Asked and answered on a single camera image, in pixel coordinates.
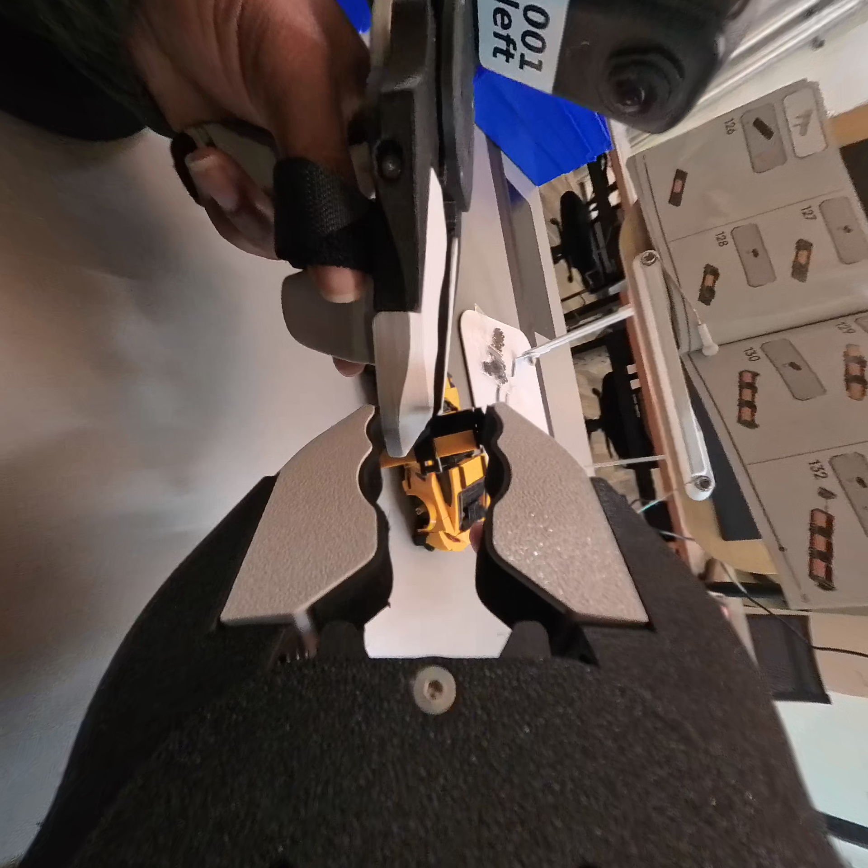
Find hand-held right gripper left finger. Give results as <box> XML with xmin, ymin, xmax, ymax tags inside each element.
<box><xmin>220</xmin><ymin>405</ymin><xmax>396</xmax><ymax>656</ymax></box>

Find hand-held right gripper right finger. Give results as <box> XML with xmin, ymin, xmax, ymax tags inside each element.
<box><xmin>475</xmin><ymin>401</ymin><xmax>651</xmax><ymax>653</ymax></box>

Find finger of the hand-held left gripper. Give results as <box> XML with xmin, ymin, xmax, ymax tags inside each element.
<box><xmin>444</xmin><ymin>203</ymin><xmax>463</xmax><ymax>411</ymax></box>
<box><xmin>373</xmin><ymin>170</ymin><xmax>450</xmax><ymax>458</ymax></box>

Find black and yellow lego strip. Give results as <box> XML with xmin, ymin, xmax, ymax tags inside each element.
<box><xmin>410</xmin><ymin>407</ymin><xmax>491</xmax><ymax>476</ymax></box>

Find yellow lego car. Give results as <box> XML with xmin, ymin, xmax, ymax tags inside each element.
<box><xmin>378</xmin><ymin>373</ymin><xmax>493</xmax><ymax>554</ymax></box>

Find lego instruction booklet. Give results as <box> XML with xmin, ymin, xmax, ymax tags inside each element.
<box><xmin>627</xmin><ymin>80</ymin><xmax>868</xmax><ymax>611</ymax></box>

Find person's left hand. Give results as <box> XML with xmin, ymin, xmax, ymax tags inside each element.
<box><xmin>129</xmin><ymin>0</ymin><xmax>373</xmax><ymax>378</ymax></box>

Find clear bag of small parts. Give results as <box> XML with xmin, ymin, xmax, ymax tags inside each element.
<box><xmin>478</xmin><ymin>325</ymin><xmax>518</xmax><ymax>389</ymax></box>

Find white book stand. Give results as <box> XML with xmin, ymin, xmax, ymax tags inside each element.
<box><xmin>460</xmin><ymin>250</ymin><xmax>717</xmax><ymax>503</ymax></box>

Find black office chair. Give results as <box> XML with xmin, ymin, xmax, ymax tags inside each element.
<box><xmin>586</xmin><ymin>369</ymin><xmax>653</xmax><ymax>470</ymax></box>
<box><xmin>546</xmin><ymin>190</ymin><xmax>615</xmax><ymax>294</ymax></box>

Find stacked blue plastic bins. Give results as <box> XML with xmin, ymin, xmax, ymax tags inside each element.
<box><xmin>335</xmin><ymin>0</ymin><xmax>613</xmax><ymax>188</ymax></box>

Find black cable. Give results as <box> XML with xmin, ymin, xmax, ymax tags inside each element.
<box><xmin>719</xmin><ymin>563</ymin><xmax>868</xmax><ymax>657</ymax></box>

